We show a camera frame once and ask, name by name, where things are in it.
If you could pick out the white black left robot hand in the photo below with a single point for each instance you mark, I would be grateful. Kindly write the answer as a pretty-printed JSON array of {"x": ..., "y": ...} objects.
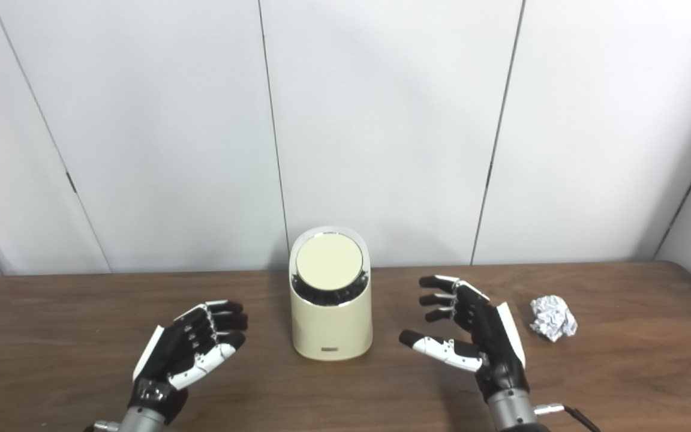
[{"x": 171, "y": 354}]

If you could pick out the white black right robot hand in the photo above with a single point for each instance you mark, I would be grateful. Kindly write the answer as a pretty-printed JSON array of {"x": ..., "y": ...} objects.
[{"x": 492, "y": 336}]

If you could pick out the white paper ball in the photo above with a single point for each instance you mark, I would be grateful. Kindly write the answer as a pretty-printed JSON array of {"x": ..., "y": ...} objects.
[{"x": 552, "y": 318}]

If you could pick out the cream-colored desktop trash bin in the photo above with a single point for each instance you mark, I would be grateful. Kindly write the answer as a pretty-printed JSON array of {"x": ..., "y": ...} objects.
[{"x": 330, "y": 330}]

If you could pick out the cream round bin lid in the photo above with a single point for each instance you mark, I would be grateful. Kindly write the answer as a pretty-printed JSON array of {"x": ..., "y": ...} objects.
[{"x": 329, "y": 262}]

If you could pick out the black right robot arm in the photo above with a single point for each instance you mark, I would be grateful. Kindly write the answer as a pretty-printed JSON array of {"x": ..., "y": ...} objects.
[{"x": 510, "y": 413}]

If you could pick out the black plastic bin liner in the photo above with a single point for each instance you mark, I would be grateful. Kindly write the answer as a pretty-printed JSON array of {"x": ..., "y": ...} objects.
[{"x": 321, "y": 298}]

